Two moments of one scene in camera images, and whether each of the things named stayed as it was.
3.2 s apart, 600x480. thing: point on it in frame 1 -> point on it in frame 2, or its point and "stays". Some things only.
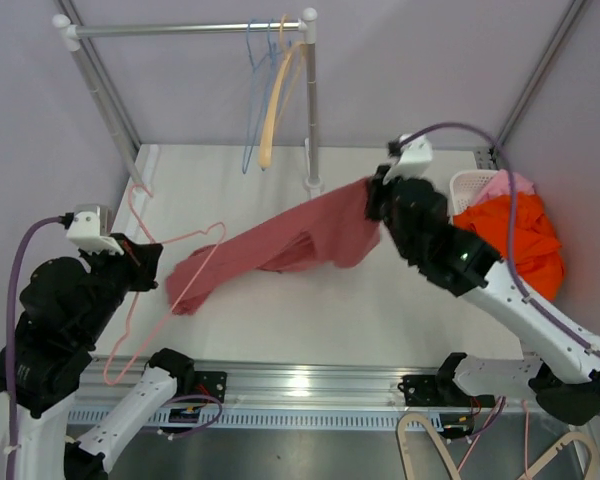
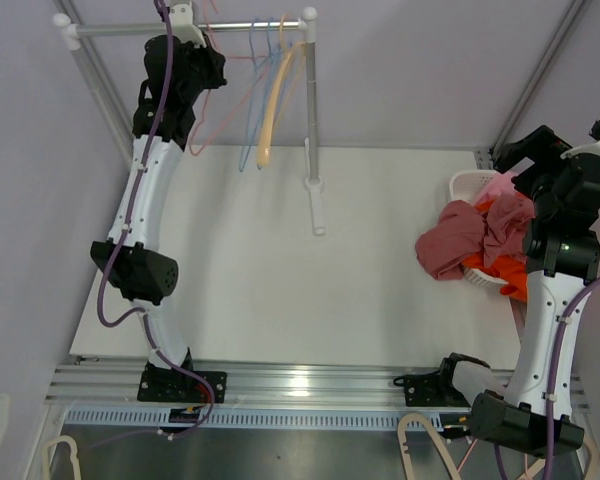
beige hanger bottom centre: (435, 441) stays
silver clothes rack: (69, 35) stays
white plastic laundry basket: (465, 186) stays
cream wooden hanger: (291, 50) stays
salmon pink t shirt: (333, 230) -> (462, 231)
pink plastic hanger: (137, 293) -> (192, 138)
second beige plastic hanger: (281, 32) stays
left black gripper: (141, 258) -> (216, 63)
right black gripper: (376, 190) -> (542, 144)
